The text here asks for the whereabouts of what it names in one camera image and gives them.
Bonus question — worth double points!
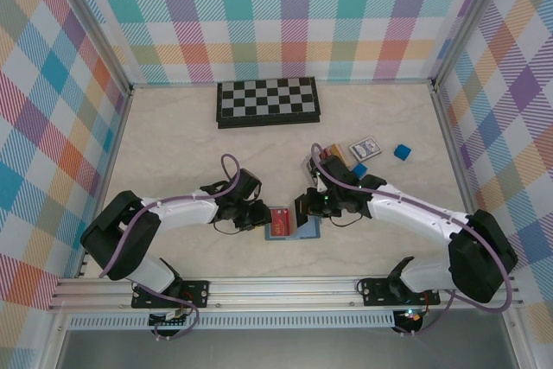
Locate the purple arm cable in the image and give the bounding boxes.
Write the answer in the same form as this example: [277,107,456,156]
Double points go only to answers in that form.
[309,143,518,338]
[98,153,243,341]

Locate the teal leather card holder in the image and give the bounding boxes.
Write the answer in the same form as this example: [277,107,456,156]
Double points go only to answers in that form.
[264,204,323,242]

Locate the grey metal shelf panel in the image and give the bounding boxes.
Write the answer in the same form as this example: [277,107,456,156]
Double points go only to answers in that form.
[55,328,519,369]

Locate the aluminium frame post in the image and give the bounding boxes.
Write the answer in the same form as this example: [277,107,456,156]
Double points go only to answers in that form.
[48,0,134,96]
[429,0,518,89]

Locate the aluminium mounting rail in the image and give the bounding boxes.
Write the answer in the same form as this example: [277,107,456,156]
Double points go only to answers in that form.
[46,272,526,313]

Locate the red credit card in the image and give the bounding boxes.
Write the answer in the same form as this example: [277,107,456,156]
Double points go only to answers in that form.
[269,207,292,237]

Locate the grey card holder box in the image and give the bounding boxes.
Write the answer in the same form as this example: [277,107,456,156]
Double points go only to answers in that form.
[301,143,346,188]

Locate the black silver folding chessboard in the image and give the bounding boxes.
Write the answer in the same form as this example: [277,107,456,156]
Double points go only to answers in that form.
[214,76,322,130]

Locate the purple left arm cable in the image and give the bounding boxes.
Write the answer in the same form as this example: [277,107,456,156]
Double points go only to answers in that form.
[98,153,243,341]

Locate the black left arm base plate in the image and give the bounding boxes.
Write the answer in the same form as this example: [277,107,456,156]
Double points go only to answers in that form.
[130,280,211,310]

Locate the aluminium table side rail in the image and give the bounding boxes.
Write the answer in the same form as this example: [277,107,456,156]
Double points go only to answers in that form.
[430,81,496,275]
[75,86,135,279]

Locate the thin aluminium table rail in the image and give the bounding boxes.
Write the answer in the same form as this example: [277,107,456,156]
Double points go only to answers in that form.
[129,79,435,87]

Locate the slotted grey cable duct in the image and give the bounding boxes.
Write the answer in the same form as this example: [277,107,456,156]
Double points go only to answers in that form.
[67,315,397,331]

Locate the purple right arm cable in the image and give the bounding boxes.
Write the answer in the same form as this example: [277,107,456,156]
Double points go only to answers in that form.
[309,143,518,338]

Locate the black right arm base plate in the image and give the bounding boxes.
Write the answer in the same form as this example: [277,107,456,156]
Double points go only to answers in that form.
[359,277,442,308]

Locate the blue playing card deck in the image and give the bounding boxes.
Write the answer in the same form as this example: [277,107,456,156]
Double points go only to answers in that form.
[347,137,385,160]

